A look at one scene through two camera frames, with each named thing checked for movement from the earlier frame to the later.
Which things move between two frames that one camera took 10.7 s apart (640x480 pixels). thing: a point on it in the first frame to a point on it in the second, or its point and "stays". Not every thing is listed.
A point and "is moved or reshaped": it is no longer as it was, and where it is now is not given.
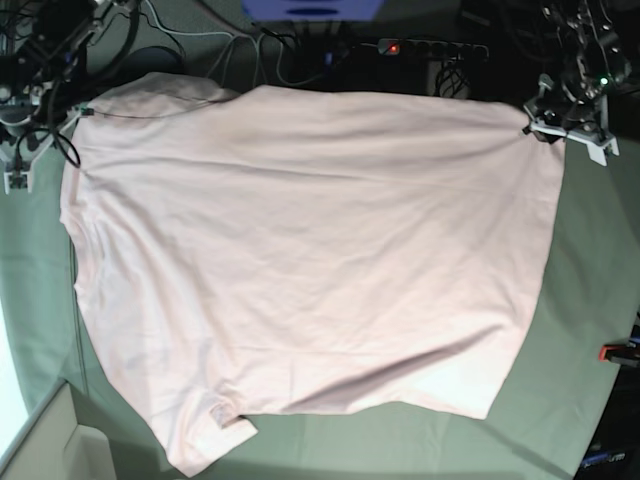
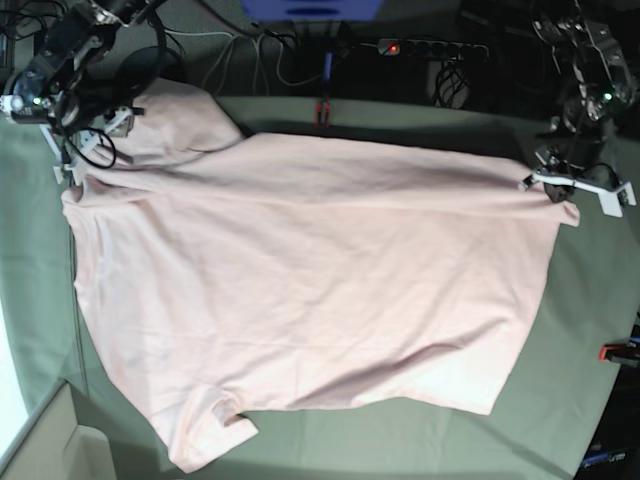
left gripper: x=22 y=141 to x=72 y=145
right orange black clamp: x=624 y=354 stays
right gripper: x=569 y=108 to x=561 y=178
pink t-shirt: x=295 y=250 is moved or reshaped
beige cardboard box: x=52 y=445 stays
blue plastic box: x=313 y=10 stays
